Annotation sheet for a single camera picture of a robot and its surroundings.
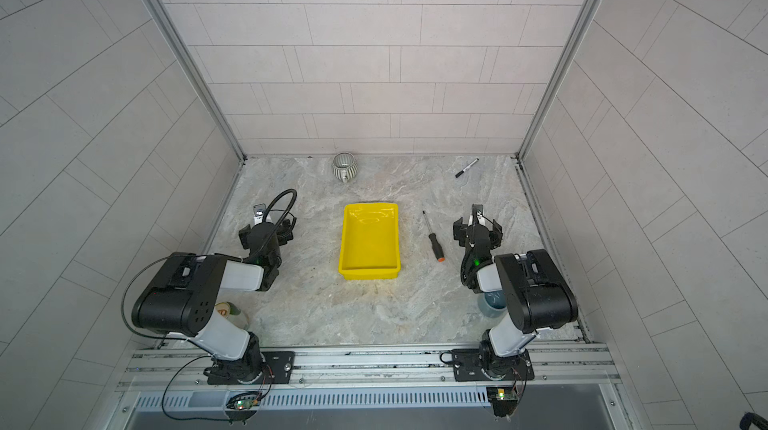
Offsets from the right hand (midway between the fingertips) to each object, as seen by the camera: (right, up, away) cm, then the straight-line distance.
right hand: (477, 217), depth 94 cm
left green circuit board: (-58, -36, -30) cm, 75 cm away
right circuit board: (0, -39, -26) cm, 47 cm away
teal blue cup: (+1, -22, -14) cm, 26 cm away
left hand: (-64, +1, -1) cm, 64 cm away
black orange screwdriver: (-13, -9, -3) cm, 16 cm away
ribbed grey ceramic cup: (-44, +17, +13) cm, 49 cm away
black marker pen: (-1, +15, +18) cm, 23 cm away
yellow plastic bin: (-34, -10, +1) cm, 36 cm away
